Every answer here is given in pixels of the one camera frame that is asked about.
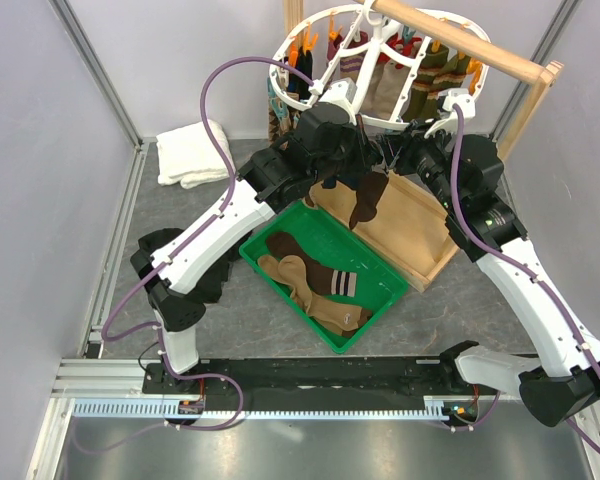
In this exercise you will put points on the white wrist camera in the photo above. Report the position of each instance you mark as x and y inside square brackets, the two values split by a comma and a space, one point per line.
[453, 108]
[340, 93]

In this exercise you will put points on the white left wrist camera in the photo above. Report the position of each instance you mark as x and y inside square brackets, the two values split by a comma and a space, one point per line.
[340, 93]

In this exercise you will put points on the black cloth pile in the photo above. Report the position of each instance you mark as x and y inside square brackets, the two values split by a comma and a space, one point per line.
[209, 287]

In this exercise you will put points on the green plastic bin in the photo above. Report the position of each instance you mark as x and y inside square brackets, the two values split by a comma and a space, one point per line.
[378, 288]

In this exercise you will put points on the argyle brown orange sock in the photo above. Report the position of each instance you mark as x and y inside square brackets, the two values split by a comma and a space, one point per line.
[281, 119]

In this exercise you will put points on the wooden rack frame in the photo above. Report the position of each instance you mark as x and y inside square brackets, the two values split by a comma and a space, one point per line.
[409, 230]

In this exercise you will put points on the brown striped sock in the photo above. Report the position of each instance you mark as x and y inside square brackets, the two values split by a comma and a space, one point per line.
[323, 280]
[368, 194]

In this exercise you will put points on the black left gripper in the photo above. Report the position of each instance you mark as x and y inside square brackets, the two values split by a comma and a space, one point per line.
[368, 159]

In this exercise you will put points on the olive striped hanging sock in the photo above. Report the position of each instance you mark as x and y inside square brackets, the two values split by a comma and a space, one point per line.
[439, 71]

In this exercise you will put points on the beige red hanging sock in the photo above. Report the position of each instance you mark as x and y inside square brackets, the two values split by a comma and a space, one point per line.
[385, 88]

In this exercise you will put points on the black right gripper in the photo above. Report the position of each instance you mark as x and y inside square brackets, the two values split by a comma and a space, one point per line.
[400, 148]

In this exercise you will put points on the purple striped tan sock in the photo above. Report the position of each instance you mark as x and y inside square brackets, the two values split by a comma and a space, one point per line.
[349, 66]

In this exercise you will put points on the white folded towel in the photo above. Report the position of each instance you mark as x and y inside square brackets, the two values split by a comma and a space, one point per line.
[187, 156]

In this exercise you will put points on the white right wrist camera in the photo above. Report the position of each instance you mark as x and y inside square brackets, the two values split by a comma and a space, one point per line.
[453, 108]

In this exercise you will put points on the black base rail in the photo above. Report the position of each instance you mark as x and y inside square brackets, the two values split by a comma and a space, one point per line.
[402, 375]

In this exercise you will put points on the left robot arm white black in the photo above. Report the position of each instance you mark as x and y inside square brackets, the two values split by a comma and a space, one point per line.
[262, 188]

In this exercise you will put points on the black hanging sock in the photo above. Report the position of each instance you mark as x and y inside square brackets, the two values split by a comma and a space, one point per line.
[297, 85]

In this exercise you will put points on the grey cable duct strip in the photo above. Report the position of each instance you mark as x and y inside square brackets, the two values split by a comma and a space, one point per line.
[432, 410]

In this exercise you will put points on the white oval sock hanger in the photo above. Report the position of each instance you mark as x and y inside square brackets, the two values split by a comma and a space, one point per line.
[401, 42]

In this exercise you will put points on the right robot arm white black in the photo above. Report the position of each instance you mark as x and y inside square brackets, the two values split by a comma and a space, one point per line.
[564, 376]

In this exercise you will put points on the tan sock in bin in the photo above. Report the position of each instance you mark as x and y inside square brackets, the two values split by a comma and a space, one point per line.
[339, 318]

